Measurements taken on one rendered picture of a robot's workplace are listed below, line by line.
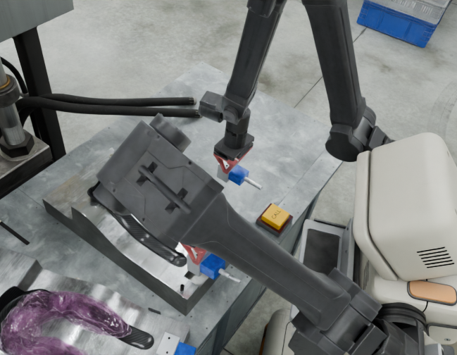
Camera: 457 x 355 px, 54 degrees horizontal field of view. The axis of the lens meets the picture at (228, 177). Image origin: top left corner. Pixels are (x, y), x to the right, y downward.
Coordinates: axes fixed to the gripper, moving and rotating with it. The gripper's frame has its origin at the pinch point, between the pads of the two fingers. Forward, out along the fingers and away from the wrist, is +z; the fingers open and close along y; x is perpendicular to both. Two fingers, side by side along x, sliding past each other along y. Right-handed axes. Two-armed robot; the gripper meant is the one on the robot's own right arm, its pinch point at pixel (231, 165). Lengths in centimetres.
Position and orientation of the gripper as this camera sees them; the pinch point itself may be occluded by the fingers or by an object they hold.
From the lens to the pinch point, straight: 123.8
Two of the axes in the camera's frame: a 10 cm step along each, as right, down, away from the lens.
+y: -5.7, 5.7, -5.8
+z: -1.0, 6.6, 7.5
